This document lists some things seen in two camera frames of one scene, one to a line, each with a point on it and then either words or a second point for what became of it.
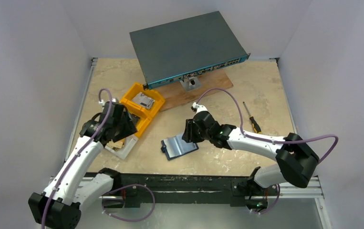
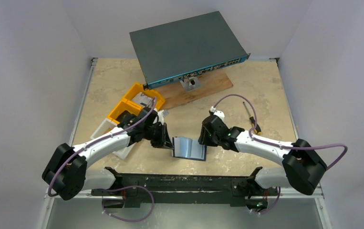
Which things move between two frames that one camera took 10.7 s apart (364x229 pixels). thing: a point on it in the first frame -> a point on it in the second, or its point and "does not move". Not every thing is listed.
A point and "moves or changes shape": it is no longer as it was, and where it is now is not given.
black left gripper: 130,128 -> 163,140
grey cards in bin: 143,99 does not move
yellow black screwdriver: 256,127 does not move
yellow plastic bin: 143,115 does not move
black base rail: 136,188 does not move
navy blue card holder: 175,147 moves or changes shape
